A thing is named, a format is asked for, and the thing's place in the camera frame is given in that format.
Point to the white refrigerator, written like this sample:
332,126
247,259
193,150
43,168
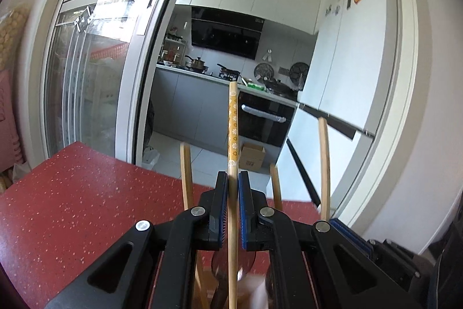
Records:
343,59

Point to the sliding glass door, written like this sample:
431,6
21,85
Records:
101,59

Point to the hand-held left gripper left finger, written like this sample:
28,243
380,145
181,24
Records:
220,211

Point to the pink chair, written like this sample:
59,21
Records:
9,113

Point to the white plastic bag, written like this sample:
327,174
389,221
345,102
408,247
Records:
150,155

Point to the black range hood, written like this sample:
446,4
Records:
224,35

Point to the metal cooking pot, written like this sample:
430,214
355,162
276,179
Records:
197,64

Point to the plain wooden chopstick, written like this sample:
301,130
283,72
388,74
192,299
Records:
276,186
186,178
324,167

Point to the grey kitchen counter cabinets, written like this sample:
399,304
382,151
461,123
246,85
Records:
188,102

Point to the cardboard box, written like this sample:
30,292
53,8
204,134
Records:
251,157

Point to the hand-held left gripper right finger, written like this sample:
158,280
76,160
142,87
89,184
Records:
243,213

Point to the cream knobbly cushion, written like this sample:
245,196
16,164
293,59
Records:
12,37

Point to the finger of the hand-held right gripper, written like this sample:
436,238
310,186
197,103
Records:
352,234

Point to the beige plastic utensil holder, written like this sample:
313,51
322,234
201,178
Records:
253,292

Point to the flower patterned chopstick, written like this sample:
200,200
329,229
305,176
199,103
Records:
233,131

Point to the black frying pan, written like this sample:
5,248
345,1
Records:
228,70

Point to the spice rack with jars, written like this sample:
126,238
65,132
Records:
173,49

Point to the black wok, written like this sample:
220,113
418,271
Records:
280,86

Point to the green packet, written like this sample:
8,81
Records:
254,86

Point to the black built-in oven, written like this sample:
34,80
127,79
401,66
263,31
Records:
260,128

